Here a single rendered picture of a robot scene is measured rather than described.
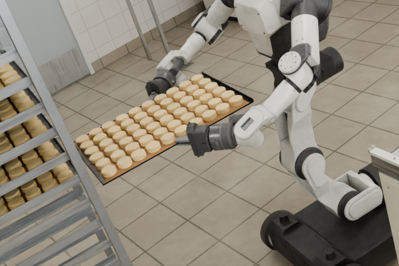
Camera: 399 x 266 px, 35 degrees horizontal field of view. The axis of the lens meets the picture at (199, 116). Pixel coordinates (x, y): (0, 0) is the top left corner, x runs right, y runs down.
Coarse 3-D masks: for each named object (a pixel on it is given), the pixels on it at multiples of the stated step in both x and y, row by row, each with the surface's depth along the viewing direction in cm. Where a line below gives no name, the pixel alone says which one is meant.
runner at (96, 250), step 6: (108, 240) 212; (96, 246) 210; (102, 246) 211; (108, 246) 212; (84, 252) 209; (90, 252) 210; (96, 252) 211; (78, 258) 209; (84, 258) 210; (66, 264) 207; (72, 264) 208; (78, 264) 209
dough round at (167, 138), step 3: (168, 132) 218; (171, 132) 218; (162, 135) 218; (165, 135) 217; (168, 135) 216; (171, 135) 216; (174, 135) 216; (162, 138) 216; (165, 138) 215; (168, 138) 215; (171, 138) 215; (174, 138) 216; (162, 141) 215; (165, 141) 215; (168, 141) 215; (171, 141) 215; (165, 144) 215
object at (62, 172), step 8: (56, 168) 208; (64, 168) 207; (40, 176) 207; (48, 176) 206; (56, 176) 208; (64, 176) 202; (72, 176) 203; (24, 184) 206; (32, 184) 204; (40, 184) 206; (48, 184) 201; (56, 184) 202; (8, 192) 204; (16, 192) 203; (24, 192) 204; (32, 192) 200; (40, 192) 200; (0, 200) 202; (8, 200) 202; (16, 200) 198; (24, 200) 201; (0, 208) 197; (8, 208) 200
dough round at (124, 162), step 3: (126, 156) 213; (120, 159) 213; (123, 159) 212; (126, 159) 211; (129, 159) 211; (117, 162) 212; (120, 162) 211; (123, 162) 210; (126, 162) 210; (129, 162) 210; (120, 165) 210; (123, 165) 209; (126, 165) 210; (129, 165) 210; (120, 168) 211; (123, 168) 210
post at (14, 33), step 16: (0, 0) 170; (0, 16) 172; (16, 32) 175; (16, 48) 176; (32, 64) 179; (32, 80) 181; (48, 96) 184; (48, 112) 186; (64, 128) 190; (64, 144) 191; (80, 160) 195; (80, 176) 197; (96, 192) 201; (96, 208) 203; (112, 224) 207; (112, 240) 209; (128, 256) 214
